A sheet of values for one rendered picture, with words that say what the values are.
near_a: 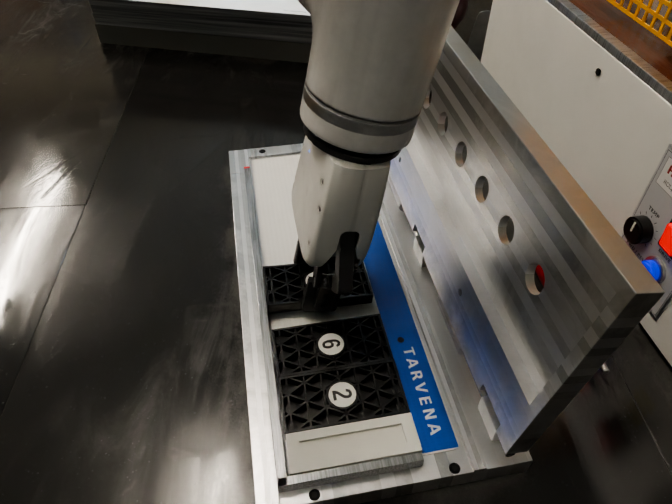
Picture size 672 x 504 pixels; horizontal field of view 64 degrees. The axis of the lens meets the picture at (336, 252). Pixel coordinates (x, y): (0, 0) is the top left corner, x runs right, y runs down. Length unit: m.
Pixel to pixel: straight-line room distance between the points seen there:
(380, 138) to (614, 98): 0.28
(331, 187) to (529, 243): 0.14
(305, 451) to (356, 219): 0.17
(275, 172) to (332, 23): 0.34
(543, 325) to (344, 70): 0.21
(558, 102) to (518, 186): 0.27
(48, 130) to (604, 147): 0.70
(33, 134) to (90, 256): 0.28
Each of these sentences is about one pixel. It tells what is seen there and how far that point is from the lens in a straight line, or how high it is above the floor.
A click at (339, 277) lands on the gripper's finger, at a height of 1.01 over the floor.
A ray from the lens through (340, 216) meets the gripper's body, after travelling 0.39.
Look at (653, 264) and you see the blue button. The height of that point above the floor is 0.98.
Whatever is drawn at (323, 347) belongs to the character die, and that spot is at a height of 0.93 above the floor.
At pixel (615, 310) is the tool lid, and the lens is 0.32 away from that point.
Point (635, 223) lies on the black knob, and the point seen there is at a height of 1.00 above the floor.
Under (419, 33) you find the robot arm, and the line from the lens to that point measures 0.34.
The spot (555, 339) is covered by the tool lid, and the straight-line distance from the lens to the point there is 0.38.
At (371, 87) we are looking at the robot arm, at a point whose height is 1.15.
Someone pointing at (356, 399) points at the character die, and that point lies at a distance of 0.44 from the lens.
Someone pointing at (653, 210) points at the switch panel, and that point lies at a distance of 0.54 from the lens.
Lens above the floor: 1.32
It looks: 45 degrees down
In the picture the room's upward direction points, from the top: straight up
